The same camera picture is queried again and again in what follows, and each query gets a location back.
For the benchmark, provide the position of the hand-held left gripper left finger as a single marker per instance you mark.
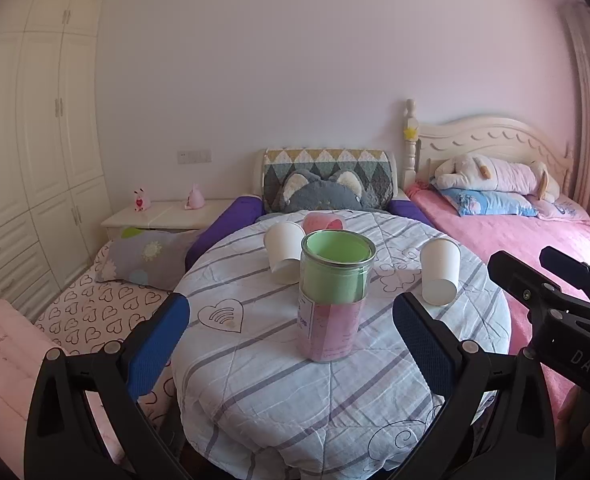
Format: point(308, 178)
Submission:
point(157, 345)

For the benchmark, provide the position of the cream carved bed headboard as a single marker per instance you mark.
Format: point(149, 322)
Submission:
point(495, 140)

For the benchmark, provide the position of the pale pink pillow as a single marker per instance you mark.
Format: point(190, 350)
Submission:
point(562, 208)

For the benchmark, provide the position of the cream wardrobe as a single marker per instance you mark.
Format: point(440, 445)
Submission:
point(40, 160)

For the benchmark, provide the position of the heart print bedsheet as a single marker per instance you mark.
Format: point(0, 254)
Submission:
point(95, 310)

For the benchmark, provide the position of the striped white tablecloth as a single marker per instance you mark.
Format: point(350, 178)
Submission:
point(255, 385)

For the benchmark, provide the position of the cream nightstand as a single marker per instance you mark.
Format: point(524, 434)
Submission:
point(160, 217)

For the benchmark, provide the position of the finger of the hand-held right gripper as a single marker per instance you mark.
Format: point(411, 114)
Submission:
point(570, 264)
point(520, 275)

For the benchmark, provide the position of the white paper cup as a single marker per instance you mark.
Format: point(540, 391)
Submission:
point(440, 272)
point(285, 252)

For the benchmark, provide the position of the yellow flower decoration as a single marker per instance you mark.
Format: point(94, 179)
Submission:
point(411, 133)

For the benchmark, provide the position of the glass jar with coloured paper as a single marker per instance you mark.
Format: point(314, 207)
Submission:
point(337, 300)

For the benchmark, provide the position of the pink cone toy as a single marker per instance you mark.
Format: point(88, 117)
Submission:
point(195, 198)

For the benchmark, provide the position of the pink white rabbit toy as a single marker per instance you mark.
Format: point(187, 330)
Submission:
point(141, 201)

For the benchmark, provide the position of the patchwork quilted headboard cover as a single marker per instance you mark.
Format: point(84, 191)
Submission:
point(325, 160)

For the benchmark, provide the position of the pink bedspread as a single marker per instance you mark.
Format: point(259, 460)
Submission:
point(490, 237)

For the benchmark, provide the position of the blue cartoon pillow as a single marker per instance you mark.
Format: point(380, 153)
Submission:
point(490, 203)

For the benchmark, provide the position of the grey cat cushion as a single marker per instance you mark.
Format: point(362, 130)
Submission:
point(320, 195)

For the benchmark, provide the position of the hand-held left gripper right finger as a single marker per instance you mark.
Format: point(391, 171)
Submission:
point(425, 345)

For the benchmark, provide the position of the white pink plush toy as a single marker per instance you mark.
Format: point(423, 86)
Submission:
point(495, 172)

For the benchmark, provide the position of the grey flower pillow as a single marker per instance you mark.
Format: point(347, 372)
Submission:
point(145, 257)

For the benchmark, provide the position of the purple bed bumper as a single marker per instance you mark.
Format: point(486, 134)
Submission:
point(407, 210)
point(215, 232)

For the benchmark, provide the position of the folded pink blanket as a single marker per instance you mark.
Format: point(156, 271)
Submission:
point(5, 360)

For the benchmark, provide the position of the wall socket panel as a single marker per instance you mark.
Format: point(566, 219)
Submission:
point(194, 156)

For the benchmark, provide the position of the pink plastic cup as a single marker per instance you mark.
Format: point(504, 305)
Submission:
point(322, 221)

